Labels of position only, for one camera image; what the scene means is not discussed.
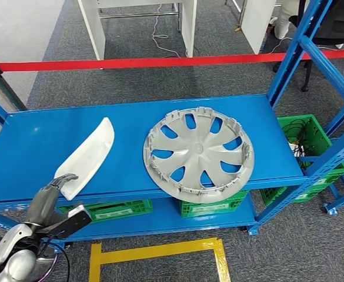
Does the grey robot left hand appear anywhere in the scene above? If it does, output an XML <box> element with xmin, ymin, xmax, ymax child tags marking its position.
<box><xmin>26</xmin><ymin>174</ymin><xmax>79</xmax><ymax>227</ymax></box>

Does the white curved plastic part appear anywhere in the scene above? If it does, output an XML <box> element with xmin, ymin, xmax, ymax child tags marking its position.
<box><xmin>54</xmin><ymin>116</ymin><xmax>115</xmax><ymax>201</ymax></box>

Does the blue metal shelf rack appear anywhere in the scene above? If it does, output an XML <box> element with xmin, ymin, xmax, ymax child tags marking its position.
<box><xmin>0</xmin><ymin>0</ymin><xmax>344</xmax><ymax>244</ymax></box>
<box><xmin>324</xmin><ymin>104</ymin><xmax>344</xmax><ymax>217</ymax></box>

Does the green plastic folding crate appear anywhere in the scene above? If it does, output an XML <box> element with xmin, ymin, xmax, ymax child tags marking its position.
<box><xmin>259</xmin><ymin>113</ymin><xmax>344</xmax><ymax>197</ymax></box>
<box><xmin>261</xmin><ymin>183</ymin><xmax>344</xmax><ymax>207</ymax></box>
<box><xmin>179</xmin><ymin>190</ymin><xmax>250</xmax><ymax>219</ymax></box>
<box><xmin>57</xmin><ymin>199</ymin><xmax>154</xmax><ymax>224</ymax></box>

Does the yellow tape square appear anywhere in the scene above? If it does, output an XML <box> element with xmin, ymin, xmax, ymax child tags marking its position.
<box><xmin>88</xmin><ymin>237</ymin><xmax>231</xmax><ymax>282</ymax></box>

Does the white desk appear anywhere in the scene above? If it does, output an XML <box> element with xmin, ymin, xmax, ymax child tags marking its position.
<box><xmin>77</xmin><ymin>0</ymin><xmax>198</xmax><ymax>61</ymax></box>
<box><xmin>240</xmin><ymin>0</ymin><xmax>279</xmax><ymax>55</ymax></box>

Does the red barrier belt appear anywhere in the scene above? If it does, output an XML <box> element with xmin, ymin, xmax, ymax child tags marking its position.
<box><xmin>0</xmin><ymin>48</ymin><xmax>344</xmax><ymax>73</ymax></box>

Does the silver wheel hubcap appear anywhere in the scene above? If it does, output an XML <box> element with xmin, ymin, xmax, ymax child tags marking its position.
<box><xmin>142</xmin><ymin>107</ymin><xmax>255</xmax><ymax>204</ymax></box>

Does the small white adapter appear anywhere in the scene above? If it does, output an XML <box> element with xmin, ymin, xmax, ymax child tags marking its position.
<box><xmin>289</xmin><ymin>142</ymin><xmax>305</xmax><ymax>159</ymax></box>

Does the person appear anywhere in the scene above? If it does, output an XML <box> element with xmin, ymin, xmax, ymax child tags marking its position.
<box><xmin>270</xmin><ymin>0</ymin><xmax>301</xmax><ymax>41</ymax></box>

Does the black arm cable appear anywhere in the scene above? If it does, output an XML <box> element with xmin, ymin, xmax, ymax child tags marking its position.
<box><xmin>38</xmin><ymin>239</ymin><xmax>71</xmax><ymax>282</ymax></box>

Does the white floor cable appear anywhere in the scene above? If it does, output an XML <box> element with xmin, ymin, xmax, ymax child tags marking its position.
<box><xmin>151</xmin><ymin>3</ymin><xmax>190</xmax><ymax>59</ymax></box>
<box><xmin>268</xmin><ymin>36</ymin><xmax>293</xmax><ymax>55</ymax></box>

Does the black cable bundle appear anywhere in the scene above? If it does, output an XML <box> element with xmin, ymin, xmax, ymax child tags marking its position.
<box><xmin>282</xmin><ymin>118</ymin><xmax>317</xmax><ymax>169</ymax></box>

